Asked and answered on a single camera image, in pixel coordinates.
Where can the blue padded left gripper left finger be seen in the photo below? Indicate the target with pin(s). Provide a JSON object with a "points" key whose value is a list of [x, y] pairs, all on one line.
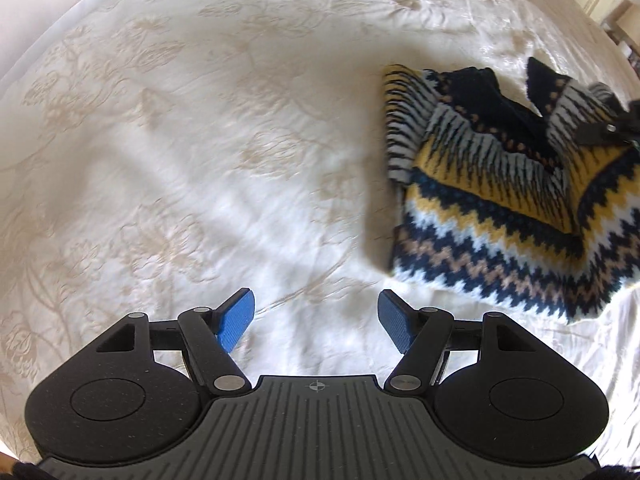
{"points": [[209, 336]]}

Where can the navy yellow patterned knit sweater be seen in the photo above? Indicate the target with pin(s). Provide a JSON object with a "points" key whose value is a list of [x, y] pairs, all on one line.
{"points": [[497, 200]]}

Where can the cream floral bedspread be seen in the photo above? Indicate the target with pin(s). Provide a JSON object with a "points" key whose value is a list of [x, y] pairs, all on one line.
{"points": [[165, 153]]}

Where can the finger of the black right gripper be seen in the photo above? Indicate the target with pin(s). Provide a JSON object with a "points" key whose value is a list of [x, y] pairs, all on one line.
{"points": [[622, 130]]}

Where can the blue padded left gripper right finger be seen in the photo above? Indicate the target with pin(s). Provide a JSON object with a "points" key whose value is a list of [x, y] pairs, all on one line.
{"points": [[421, 336]]}

